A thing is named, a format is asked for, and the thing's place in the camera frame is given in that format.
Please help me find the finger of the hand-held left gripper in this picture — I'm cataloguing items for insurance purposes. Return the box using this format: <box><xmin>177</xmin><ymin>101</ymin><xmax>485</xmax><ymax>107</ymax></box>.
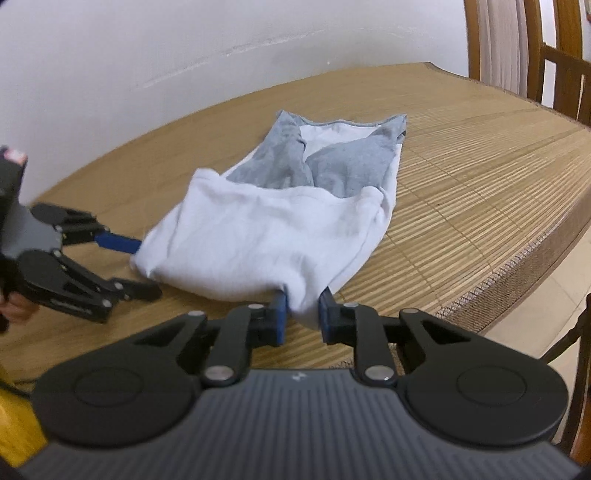
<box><xmin>30</xmin><ymin>203</ymin><xmax>142</xmax><ymax>254</ymax></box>
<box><xmin>28</xmin><ymin>249</ymin><xmax>163</xmax><ymax>324</ymax></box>

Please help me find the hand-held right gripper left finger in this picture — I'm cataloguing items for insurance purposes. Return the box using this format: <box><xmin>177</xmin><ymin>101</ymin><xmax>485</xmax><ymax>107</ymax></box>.
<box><xmin>131</xmin><ymin>292</ymin><xmax>288</xmax><ymax>387</ymax></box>

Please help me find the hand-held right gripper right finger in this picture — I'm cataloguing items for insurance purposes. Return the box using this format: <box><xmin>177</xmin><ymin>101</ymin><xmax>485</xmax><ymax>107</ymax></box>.
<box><xmin>320</xmin><ymin>288</ymin><xmax>469</xmax><ymax>387</ymax></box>

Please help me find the white shirt with grey sleeves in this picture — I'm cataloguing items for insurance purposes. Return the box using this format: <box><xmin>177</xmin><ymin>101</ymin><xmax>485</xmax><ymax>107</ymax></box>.
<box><xmin>130</xmin><ymin>110</ymin><xmax>408</xmax><ymax>329</ymax></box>

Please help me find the person's left hand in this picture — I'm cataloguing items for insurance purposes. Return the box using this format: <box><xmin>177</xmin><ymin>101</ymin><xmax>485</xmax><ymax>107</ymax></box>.
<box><xmin>0</xmin><ymin>292</ymin><xmax>36</xmax><ymax>324</ymax></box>

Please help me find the person's yellow clothing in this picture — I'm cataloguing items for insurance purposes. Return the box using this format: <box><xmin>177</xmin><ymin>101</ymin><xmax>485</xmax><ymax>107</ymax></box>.
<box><xmin>0</xmin><ymin>360</ymin><xmax>49</xmax><ymax>468</ymax></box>

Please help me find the dark wooden chair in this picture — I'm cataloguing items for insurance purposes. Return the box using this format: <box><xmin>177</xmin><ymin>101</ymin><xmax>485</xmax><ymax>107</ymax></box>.
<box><xmin>539</xmin><ymin>291</ymin><xmax>591</xmax><ymax>463</ymax></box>

